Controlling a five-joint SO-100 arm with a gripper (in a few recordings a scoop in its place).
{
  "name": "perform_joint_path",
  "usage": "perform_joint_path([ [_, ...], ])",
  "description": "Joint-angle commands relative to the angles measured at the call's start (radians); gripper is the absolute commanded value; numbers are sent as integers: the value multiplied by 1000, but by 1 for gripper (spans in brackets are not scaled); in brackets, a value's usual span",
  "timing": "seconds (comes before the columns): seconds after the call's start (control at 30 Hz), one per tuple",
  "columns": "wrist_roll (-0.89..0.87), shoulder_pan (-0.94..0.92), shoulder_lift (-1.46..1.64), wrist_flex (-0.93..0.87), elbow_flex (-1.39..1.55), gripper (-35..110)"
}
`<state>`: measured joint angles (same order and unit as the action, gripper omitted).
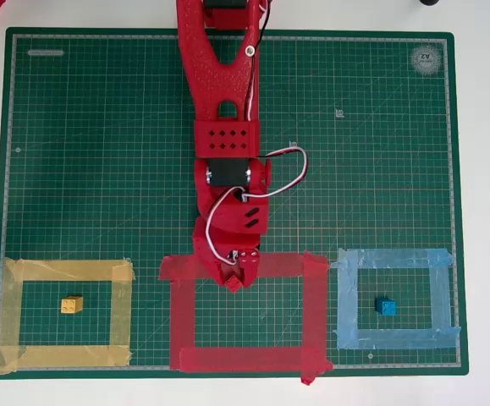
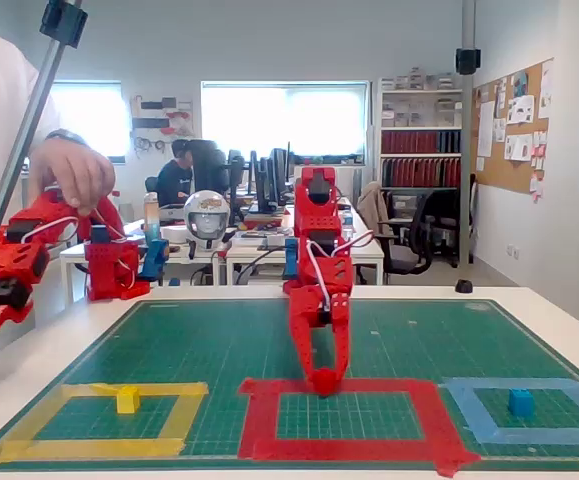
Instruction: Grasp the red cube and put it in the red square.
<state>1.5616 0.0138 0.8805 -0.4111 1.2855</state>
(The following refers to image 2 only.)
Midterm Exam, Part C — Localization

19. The wide bright window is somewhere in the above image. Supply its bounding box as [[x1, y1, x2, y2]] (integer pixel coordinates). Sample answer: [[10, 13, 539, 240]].
[[200, 79, 371, 162]]

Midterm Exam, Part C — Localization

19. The blue cube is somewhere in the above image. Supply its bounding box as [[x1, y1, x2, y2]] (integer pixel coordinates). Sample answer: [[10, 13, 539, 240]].
[[507, 388, 535, 417]]

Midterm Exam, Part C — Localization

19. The white gripper servo cable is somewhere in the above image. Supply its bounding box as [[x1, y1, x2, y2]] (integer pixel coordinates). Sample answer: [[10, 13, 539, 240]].
[[306, 240, 334, 312]]

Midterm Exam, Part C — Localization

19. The black pole clamp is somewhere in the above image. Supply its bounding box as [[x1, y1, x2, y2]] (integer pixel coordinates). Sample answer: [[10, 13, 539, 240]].
[[455, 47, 482, 76], [39, 0, 89, 50]]

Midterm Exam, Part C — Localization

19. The red leader arm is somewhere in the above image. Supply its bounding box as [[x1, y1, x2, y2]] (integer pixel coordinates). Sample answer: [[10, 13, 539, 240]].
[[0, 189, 151, 346]]

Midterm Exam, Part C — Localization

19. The white wrist servo cable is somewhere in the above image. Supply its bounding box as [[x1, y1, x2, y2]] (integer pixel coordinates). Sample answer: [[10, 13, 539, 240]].
[[336, 230, 376, 257]]

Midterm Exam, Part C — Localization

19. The green cutting mat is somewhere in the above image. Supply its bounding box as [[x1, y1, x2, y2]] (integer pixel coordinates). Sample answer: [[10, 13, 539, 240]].
[[0, 298, 579, 472]]

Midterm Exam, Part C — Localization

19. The colourful drink bottle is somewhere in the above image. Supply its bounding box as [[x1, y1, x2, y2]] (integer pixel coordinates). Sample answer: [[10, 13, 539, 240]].
[[142, 192, 163, 246]]

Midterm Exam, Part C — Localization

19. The beige jacket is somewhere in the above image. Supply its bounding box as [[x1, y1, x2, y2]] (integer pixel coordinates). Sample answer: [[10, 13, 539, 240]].
[[357, 181, 395, 237]]

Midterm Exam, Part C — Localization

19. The black wristwatch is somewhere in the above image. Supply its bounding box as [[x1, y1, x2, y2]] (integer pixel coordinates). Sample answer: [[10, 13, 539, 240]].
[[43, 128, 93, 149]]

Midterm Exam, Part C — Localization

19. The red cube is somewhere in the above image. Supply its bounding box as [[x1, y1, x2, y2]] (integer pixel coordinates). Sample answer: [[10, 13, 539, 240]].
[[313, 367, 343, 397]]

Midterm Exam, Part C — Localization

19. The yellow cube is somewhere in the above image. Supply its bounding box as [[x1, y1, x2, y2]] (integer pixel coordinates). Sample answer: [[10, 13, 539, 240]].
[[115, 385, 141, 415]]

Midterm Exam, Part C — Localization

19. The black computer monitor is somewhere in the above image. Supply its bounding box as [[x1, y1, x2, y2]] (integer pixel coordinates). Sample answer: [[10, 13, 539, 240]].
[[248, 149, 278, 214], [268, 142, 295, 206], [190, 139, 230, 194], [227, 149, 246, 221]]

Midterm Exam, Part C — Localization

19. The black office chair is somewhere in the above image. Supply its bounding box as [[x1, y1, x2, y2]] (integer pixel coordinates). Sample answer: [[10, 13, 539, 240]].
[[376, 192, 438, 287], [418, 173, 478, 269]]

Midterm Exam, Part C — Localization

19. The cork notice board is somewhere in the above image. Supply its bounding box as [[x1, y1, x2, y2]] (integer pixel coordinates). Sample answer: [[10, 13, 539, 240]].
[[470, 56, 556, 197]]

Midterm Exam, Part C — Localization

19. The yellow tape square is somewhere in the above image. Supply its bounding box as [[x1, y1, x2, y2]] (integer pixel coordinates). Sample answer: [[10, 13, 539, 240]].
[[0, 382, 209, 466]]

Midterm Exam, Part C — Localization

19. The white tool pegboard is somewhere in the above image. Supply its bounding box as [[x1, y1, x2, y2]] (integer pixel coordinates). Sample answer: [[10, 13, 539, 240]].
[[128, 93, 196, 159]]

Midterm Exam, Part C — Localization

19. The blue tape square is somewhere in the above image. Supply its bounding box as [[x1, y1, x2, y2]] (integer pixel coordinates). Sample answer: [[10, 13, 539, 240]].
[[438, 377, 579, 446]]

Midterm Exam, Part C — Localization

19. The upright grey pole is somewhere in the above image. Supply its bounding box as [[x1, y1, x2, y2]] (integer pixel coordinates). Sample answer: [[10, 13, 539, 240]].
[[459, 0, 478, 266]]

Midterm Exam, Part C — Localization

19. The white bookcase with binders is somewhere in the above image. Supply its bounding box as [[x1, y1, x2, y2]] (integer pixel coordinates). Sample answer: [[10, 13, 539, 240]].
[[376, 75, 465, 194]]

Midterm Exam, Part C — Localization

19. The small bright window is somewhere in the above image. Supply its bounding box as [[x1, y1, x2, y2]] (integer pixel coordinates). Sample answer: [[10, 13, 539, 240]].
[[48, 81, 128, 165]]

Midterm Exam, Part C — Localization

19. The seated person dark sweater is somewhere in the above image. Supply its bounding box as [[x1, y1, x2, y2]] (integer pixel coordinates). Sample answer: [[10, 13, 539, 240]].
[[156, 139, 195, 207]]

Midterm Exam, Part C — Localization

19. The person's left hand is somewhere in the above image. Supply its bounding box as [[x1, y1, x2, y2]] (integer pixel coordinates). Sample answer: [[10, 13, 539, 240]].
[[28, 137, 118, 219]]

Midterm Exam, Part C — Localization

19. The white helmet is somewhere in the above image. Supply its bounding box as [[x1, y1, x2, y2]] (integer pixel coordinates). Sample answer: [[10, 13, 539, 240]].
[[183, 190, 231, 251]]

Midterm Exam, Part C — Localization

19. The red tape square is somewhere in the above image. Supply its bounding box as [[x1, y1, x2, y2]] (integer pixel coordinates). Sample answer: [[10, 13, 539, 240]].
[[236, 377, 483, 479]]

